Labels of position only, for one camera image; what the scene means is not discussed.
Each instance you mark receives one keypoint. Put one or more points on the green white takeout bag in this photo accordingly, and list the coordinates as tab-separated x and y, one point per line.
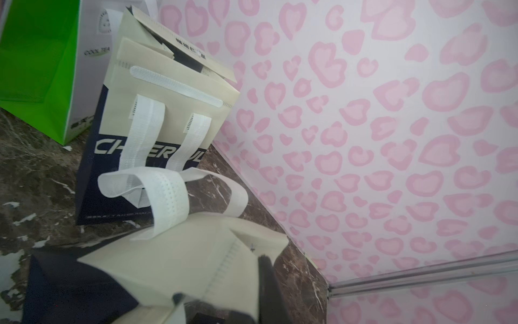
54	57

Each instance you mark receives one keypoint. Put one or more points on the beige navy bag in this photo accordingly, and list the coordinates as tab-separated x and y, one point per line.
208	258
161	105

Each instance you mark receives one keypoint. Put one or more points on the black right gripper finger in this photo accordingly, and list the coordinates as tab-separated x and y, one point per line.
272	308

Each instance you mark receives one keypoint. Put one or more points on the aluminium frame rail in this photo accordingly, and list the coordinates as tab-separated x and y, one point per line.
455	271

